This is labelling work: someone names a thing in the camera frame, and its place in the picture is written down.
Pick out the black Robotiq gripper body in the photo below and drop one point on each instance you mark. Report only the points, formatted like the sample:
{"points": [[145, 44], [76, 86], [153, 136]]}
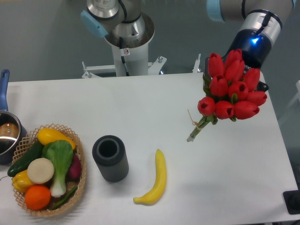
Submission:
{"points": [[256, 37]]}

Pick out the red tulip bouquet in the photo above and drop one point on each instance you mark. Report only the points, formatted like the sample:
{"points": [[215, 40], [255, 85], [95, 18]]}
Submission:
{"points": [[230, 91]]}

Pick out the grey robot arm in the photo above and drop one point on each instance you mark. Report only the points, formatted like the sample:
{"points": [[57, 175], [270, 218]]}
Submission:
{"points": [[102, 16]]}

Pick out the black device at edge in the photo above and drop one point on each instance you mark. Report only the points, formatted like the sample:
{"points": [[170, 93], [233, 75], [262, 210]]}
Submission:
{"points": [[292, 201]]}

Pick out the yellow banana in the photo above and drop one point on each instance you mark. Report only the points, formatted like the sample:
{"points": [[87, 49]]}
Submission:
{"points": [[158, 189]]}

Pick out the dark grey ribbed vase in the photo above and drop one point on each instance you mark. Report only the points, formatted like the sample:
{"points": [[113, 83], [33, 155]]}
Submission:
{"points": [[109, 154]]}

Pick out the purple sweet potato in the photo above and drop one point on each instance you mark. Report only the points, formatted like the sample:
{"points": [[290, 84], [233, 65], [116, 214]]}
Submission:
{"points": [[75, 169]]}

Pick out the green bok choy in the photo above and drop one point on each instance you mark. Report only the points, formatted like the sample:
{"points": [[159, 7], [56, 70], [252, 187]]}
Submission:
{"points": [[60, 153]]}

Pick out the yellow squash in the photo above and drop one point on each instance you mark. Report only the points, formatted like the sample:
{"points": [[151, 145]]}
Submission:
{"points": [[49, 135]]}

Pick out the green bean pod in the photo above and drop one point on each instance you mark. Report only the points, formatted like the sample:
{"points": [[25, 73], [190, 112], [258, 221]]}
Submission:
{"points": [[65, 199]]}

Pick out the woven wicker basket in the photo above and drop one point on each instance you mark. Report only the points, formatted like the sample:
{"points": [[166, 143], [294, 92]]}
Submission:
{"points": [[25, 144]]}

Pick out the green cucumber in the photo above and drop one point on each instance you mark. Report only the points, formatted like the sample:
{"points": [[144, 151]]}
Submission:
{"points": [[22, 164]]}

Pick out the orange fruit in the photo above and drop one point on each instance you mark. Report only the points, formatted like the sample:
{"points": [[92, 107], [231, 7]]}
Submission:
{"points": [[37, 197]]}

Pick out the yellow bell pepper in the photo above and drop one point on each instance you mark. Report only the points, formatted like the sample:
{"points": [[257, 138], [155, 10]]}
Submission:
{"points": [[21, 182]]}

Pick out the white metal base bracket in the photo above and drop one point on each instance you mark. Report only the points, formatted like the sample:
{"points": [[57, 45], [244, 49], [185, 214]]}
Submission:
{"points": [[154, 68]]}

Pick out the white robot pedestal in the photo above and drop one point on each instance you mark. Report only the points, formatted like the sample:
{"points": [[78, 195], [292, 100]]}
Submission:
{"points": [[129, 43]]}

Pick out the blue handled saucepan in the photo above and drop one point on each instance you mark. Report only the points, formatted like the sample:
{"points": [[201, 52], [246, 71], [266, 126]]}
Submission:
{"points": [[11, 129]]}

